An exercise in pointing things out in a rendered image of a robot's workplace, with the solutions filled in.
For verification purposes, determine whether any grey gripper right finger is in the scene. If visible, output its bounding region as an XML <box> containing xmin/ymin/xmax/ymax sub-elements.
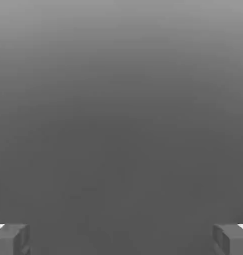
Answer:
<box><xmin>212</xmin><ymin>223</ymin><xmax>243</xmax><ymax>255</ymax></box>

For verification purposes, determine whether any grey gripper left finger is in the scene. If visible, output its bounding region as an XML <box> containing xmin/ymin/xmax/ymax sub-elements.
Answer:
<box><xmin>0</xmin><ymin>223</ymin><xmax>31</xmax><ymax>255</ymax></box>

